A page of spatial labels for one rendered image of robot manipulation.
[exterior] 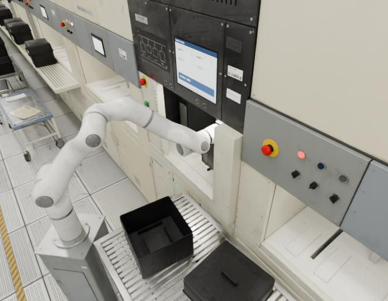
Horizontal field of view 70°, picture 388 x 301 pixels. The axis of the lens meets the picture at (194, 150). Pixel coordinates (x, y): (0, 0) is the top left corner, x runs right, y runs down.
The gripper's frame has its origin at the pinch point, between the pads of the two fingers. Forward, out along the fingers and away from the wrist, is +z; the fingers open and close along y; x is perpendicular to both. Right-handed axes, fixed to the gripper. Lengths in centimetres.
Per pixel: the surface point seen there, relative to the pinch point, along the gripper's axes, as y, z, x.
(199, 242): 20, -36, -47
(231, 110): 19.1, -18.5, 25.0
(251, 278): 53, -33, -37
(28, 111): -253, -74, -79
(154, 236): 3, -53, -46
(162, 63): -30.9, -18.9, 29.4
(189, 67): -8.1, -18.8, 34.1
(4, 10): -554, -32, -22
